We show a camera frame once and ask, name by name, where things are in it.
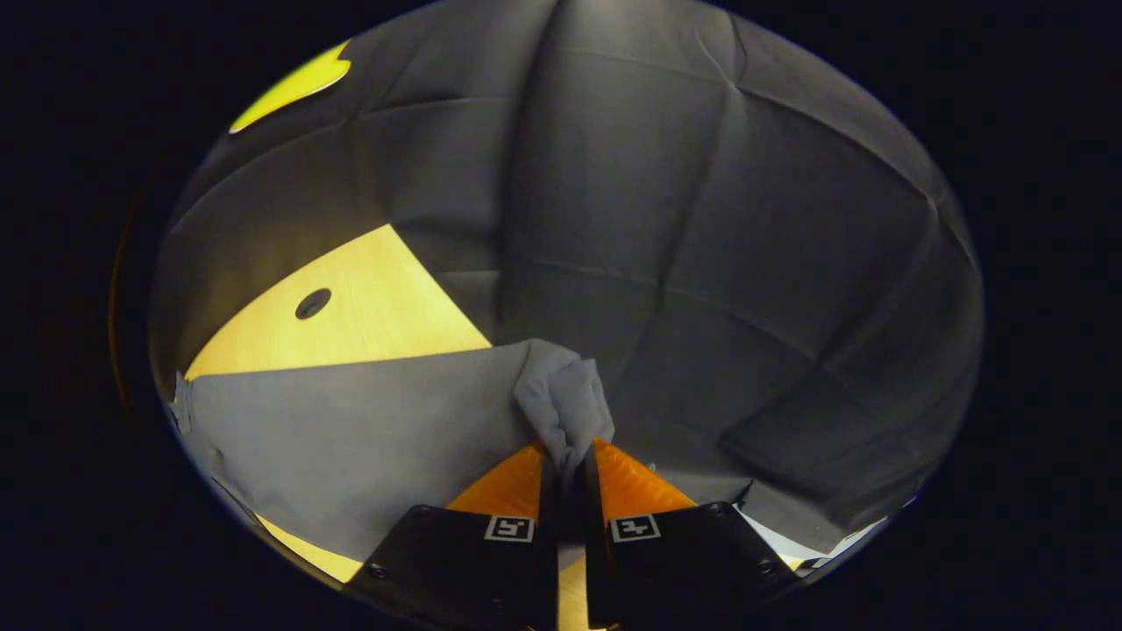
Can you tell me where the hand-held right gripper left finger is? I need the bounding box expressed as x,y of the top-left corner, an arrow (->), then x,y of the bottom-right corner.
351,441 -> 562,631

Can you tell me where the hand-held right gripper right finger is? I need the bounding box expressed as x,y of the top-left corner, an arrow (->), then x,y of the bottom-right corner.
583,438 -> 803,627

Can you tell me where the black backdrop cloth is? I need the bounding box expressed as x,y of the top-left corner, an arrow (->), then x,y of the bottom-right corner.
149,0 -> 983,553

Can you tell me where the grey long-sleeved collared shirt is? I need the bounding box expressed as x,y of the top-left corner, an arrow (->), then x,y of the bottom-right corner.
167,337 -> 614,562

